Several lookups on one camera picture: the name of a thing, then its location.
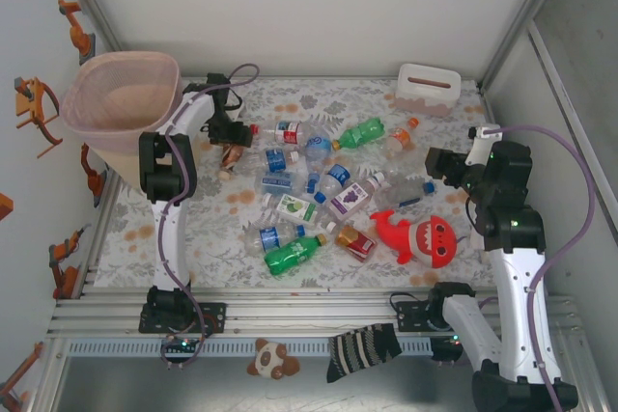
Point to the brown coffee drink bottle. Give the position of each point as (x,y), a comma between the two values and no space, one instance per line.
(232,156)

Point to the clear bottle blue label white cap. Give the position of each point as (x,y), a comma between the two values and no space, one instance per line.
(275,160)

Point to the clear bottle red label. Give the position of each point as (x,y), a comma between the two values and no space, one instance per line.
(289,132)

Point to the clear bottle wide blue label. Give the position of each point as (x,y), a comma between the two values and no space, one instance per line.
(276,182)

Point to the clear bottle blue logo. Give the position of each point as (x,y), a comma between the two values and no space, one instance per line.
(317,144)

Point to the clear bottle green lime label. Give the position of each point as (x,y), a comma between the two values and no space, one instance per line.
(294,207)

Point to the clear unlabelled bottle blue cap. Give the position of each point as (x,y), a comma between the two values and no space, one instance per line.
(403,192)

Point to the clear bottle orange cap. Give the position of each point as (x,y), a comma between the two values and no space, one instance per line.
(400,137)

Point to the green bottle yellow cap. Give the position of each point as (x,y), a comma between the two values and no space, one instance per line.
(364,131)
(292,253)

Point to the clear bottle purple grape label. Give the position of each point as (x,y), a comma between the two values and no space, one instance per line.
(350,199)

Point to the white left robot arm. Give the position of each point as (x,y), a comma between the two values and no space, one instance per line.
(169,238)

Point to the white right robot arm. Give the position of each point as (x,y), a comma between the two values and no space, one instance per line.
(519,286)

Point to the beige ribbed waste bin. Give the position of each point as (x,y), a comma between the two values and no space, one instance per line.
(120,161)

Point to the pink plastic bin liner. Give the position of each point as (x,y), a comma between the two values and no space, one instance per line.
(96,89)

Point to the white tissue box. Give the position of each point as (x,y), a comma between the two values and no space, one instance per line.
(425,91)

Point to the floral patterned tablecloth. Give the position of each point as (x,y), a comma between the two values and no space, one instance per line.
(217,248)

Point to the red shark plush toy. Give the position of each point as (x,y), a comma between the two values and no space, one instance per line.
(420,238)

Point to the small controller circuit board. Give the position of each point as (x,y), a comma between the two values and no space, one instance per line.
(454,339)
(183,344)

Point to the orange claw gripper model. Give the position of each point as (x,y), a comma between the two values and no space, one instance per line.
(29,108)

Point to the brown panda plush toy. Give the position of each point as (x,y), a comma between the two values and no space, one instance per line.
(270,361)

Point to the orange block model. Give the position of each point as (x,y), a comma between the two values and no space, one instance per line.
(5,207)

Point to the black striped sock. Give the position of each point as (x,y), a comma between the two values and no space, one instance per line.
(357,349)

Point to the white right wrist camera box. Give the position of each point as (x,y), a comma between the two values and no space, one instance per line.
(483,142)

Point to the aluminium rail base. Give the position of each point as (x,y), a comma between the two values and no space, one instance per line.
(299,310)

